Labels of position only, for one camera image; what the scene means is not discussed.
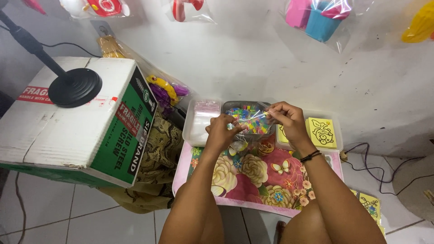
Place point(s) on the stack of clear zip bags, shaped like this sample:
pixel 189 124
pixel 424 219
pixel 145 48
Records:
pixel 207 107

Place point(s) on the black stand with round base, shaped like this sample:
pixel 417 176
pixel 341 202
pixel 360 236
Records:
pixel 75 88

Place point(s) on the white and green cardboard box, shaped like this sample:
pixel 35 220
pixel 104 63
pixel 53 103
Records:
pixel 67 135

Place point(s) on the small clear filled packet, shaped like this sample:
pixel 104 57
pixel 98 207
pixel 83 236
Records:
pixel 238 147

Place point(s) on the yellow picture cards in sleeves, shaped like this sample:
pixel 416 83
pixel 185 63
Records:
pixel 370 205

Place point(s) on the stack of yellow picture cards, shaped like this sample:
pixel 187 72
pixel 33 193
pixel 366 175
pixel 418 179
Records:
pixel 322 133

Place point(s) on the pink and blue toy packet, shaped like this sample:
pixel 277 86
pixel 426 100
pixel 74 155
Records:
pixel 320 22

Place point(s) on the grey round mat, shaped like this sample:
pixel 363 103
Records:
pixel 415 183

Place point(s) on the yellow toy packet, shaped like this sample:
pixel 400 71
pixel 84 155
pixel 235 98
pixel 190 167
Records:
pixel 420 27

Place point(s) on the long clear packet of toys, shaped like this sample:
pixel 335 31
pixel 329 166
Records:
pixel 162 89

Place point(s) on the person's right hand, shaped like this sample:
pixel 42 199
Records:
pixel 293 127

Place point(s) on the person's left hand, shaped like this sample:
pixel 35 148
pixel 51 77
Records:
pixel 220 135

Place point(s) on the person's right fingers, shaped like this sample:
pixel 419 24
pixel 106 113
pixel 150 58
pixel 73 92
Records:
pixel 276 110

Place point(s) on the grey tub of colourful pieces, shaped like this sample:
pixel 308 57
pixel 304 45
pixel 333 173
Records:
pixel 234 105

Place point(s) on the small clear bag colourful pieces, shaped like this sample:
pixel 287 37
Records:
pixel 256 123

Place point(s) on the brown batik cloth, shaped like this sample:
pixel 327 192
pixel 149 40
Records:
pixel 159 162

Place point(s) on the floral pink lap table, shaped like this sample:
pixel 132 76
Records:
pixel 254 176

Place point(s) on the clear tub with yellow cards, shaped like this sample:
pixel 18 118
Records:
pixel 339 135

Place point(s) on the clear tub with zip bags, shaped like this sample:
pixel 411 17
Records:
pixel 196 130

